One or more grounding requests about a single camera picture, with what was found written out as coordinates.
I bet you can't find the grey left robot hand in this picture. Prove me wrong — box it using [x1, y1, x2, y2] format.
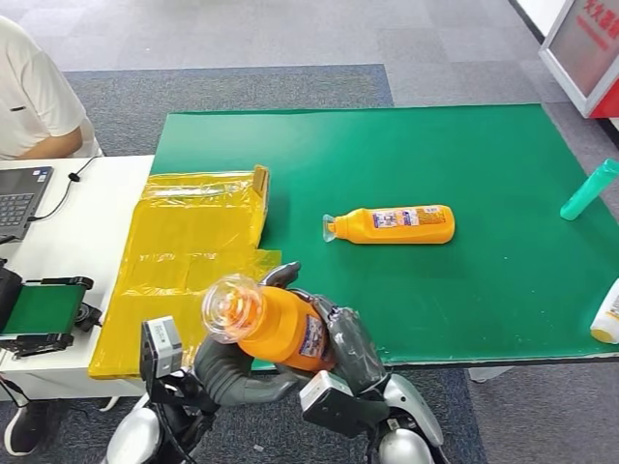
[192, 333, 301, 409]

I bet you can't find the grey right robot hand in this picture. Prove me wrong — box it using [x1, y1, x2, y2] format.
[258, 261, 387, 397]

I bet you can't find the orange bottle with clear cap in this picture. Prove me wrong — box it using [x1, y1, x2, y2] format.
[200, 273, 337, 374]
[322, 204, 456, 246]

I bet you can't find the white and yellow bottle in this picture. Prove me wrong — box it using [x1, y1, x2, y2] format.
[590, 277, 619, 346]

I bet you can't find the teal plastic bottle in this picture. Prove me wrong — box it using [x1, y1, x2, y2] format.
[560, 159, 619, 223]

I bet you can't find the yellow taped cardboard box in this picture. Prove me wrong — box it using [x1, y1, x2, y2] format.
[88, 164, 282, 380]

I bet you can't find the green table mat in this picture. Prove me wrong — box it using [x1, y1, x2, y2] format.
[150, 103, 619, 373]

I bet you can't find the person's shoe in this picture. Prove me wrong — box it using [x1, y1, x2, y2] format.
[4, 399, 72, 458]

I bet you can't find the dark laptop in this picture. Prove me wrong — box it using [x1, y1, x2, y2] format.
[0, 166, 55, 244]

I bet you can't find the person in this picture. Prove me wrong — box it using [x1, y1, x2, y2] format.
[0, 15, 103, 161]

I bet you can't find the white and red sign stand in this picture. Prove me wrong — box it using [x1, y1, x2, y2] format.
[539, 0, 619, 121]

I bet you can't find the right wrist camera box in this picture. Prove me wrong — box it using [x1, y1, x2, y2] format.
[298, 369, 384, 441]

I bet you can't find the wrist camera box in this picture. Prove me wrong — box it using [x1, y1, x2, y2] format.
[140, 315, 184, 398]
[298, 369, 384, 441]

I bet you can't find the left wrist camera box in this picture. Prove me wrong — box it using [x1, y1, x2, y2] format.
[140, 315, 184, 398]

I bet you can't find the white table bracket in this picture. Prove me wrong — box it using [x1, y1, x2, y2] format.
[468, 365, 515, 384]

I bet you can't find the thin black cable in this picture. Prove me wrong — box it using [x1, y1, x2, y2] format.
[27, 157, 100, 224]

